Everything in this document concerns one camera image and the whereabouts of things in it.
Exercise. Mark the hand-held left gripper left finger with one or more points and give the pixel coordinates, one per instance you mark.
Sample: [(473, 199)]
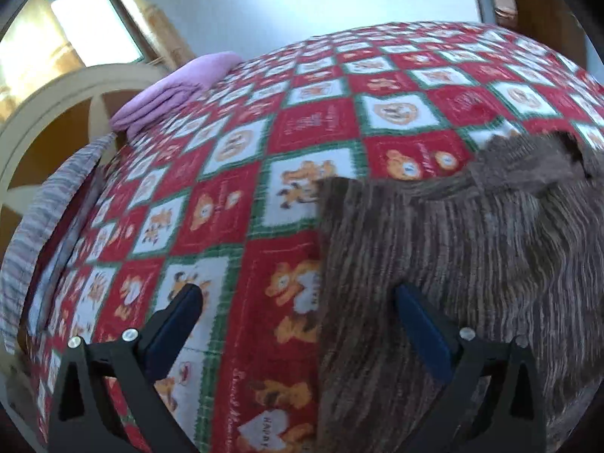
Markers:
[(173, 331)]

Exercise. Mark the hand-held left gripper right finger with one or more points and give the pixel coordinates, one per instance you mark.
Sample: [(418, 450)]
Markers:
[(427, 335)]

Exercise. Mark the brown striped knit sweater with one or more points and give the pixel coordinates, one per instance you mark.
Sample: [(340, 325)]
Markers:
[(472, 250)]

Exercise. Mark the grey striped bed sheet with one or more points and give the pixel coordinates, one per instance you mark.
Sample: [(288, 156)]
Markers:
[(42, 217)]

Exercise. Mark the folded pink cloth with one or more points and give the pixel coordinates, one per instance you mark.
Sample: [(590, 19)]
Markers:
[(165, 94)]

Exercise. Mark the red checkered printed blanket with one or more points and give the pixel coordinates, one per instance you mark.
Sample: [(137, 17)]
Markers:
[(311, 122)]

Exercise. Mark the cream wooden headboard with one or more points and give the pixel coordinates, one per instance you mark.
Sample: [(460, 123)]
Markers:
[(56, 90)]

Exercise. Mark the yellow wooden furniture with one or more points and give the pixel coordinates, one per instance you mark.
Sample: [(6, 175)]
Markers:
[(165, 33)]

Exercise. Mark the window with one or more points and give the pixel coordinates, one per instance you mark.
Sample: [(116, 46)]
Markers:
[(94, 23)]

